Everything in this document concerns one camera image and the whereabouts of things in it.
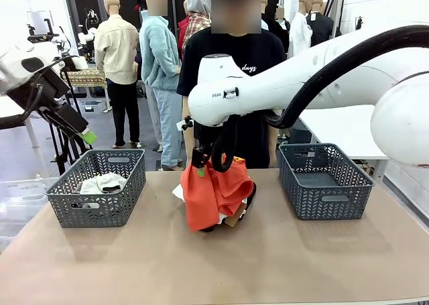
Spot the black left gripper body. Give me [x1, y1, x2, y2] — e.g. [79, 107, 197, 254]
[5, 67, 71, 114]

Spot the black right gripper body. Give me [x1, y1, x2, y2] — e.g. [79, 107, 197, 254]
[196, 123, 219, 150]

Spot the white garment with black print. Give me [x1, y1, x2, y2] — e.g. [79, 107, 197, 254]
[172, 183, 251, 226]

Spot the orange printed garment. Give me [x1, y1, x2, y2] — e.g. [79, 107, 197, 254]
[180, 155, 255, 233]

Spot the tan cardboard tag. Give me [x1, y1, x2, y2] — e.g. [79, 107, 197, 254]
[224, 204, 247, 227]

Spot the person's right forearm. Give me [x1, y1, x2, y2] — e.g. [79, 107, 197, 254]
[182, 95, 195, 167]

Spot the black tripod stand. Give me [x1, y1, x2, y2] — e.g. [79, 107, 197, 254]
[40, 66, 93, 176]

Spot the small white table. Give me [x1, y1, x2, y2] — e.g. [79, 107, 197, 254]
[0, 95, 51, 178]

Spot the table with patterned cloth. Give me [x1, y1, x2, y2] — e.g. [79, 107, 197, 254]
[62, 68, 111, 113]

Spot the mannequin in cream jacket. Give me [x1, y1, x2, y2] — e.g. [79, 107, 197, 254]
[93, 0, 141, 149]

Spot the clear plastic storage box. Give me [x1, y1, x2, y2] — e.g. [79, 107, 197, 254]
[0, 176, 60, 244]

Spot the mannequin in blue fleece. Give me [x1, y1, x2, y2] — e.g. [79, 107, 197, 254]
[139, 0, 184, 171]

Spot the person in black t-shirt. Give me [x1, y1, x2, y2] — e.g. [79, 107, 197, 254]
[176, 0, 288, 170]

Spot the grey plastic basket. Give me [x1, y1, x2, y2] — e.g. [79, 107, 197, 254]
[278, 142, 375, 221]
[45, 148, 147, 229]

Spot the mannequin in red top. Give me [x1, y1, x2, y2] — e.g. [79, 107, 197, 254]
[176, 0, 190, 61]

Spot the mannequin in plaid hooded shirt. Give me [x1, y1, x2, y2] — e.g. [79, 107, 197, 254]
[180, 0, 212, 61]

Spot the large white table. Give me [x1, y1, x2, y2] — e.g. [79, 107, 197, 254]
[298, 103, 389, 185]

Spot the mannequin in white shirt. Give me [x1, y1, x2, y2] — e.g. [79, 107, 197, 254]
[288, 0, 314, 58]

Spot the mannequin in black shirt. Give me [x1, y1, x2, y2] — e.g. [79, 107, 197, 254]
[306, 0, 335, 48]

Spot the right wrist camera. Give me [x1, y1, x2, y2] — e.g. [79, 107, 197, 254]
[176, 115, 196, 132]

